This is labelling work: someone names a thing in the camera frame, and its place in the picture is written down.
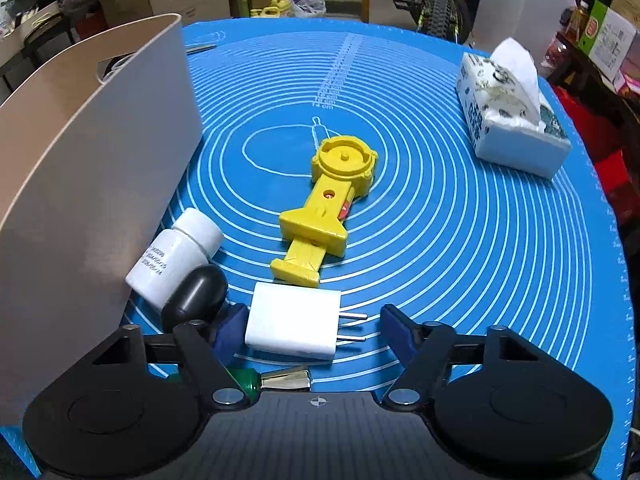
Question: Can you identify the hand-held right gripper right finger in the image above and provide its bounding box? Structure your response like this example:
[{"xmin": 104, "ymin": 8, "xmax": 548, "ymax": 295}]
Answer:
[{"xmin": 380, "ymin": 303, "xmax": 544, "ymax": 408}]

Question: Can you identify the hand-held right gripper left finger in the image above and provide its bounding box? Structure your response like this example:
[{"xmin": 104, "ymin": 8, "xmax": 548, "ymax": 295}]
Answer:
[{"xmin": 82, "ymin": 303, "xmax": 258, "ymax": 408}]

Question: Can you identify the black egg-shaped object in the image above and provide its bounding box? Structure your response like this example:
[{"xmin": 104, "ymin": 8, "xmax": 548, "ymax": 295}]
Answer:
[{"xmin": 161, "ymin": 265, "xmax": 229, "ymax": 333}]

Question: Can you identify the green handle with metal tip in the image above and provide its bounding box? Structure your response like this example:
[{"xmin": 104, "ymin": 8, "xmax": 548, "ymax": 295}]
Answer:
[{"xmin": 227, "ymin": 365, "xmax": 312, "ymax": 405}]

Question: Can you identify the white charger plug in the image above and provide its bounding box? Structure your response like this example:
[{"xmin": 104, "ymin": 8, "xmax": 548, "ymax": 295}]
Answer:
[{"xmin": 245, "ymin": 281, "xmax": 368, "ymax": 362}]

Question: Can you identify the white pill bottle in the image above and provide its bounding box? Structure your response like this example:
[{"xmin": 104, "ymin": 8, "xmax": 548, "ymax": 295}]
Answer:
[{"xmin": 125, "ymin": 208, "xmax": 224, "ymax": 311}]

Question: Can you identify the yellow plastic toy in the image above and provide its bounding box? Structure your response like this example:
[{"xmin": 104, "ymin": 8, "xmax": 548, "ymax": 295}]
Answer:
[{"xmin": 270, "ymin": 136, "xmax": 379, "ymax": 288}]

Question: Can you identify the beige plastic storage bin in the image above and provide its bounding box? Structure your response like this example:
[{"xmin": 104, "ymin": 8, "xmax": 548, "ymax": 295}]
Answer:
[{"xmin": 0, "ymin": 12, "xmax": 203, "ymax": 426}]

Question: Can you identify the blue silicone baking mat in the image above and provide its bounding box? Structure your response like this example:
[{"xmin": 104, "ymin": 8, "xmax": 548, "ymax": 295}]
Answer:
[{"xmin": 0, "ymin": 20, "xmax": 636, "ymax": 480}]

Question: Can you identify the patterned tissue pack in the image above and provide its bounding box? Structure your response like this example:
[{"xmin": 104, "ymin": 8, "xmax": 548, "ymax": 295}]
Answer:
[{"xmin": 455, "ymin": 37, "xmax": 572, "ymax": 179}]

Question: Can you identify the red gift box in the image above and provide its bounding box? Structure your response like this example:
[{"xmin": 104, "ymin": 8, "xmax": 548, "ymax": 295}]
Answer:
[{"xmin": 595, "ymin": 150, "xmax": 640, "ymax": 221}]

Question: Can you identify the dark wooden side table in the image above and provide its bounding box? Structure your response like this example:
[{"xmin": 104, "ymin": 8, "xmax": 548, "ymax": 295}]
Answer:
[{"xmin": 545, "ymin": 35, "xmax": 640, "ymax": 161}]

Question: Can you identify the bicycle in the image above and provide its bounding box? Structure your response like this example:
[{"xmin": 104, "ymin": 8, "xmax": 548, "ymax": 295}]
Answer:
[{"xmin": 392, "ymin": 0, "xmax": 473, "ymax": 43}]

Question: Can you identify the clear plastic bag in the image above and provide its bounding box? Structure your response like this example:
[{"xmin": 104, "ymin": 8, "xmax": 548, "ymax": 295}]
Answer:
[{"xmin": 290, "ymin": 0, "xmax": 328, "ymax": 18}]

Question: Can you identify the white chest freezer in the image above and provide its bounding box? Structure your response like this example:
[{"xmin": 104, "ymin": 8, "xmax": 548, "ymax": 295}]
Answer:
[{"xmin": 472, "ymin": 0, "xmax": 586, "ymax": 56}]

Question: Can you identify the yellow drink bottle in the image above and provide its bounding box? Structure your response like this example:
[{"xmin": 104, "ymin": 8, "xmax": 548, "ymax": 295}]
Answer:
[{"xmin": 567, "ymin": 2, "xmax": 591, "ymax": 41}]

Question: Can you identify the green and white carton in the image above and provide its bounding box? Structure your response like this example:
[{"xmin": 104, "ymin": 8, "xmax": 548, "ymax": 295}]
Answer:
[{"xmin": 577, "ymin": 0, "xmax": 638, "ymax": 81}]

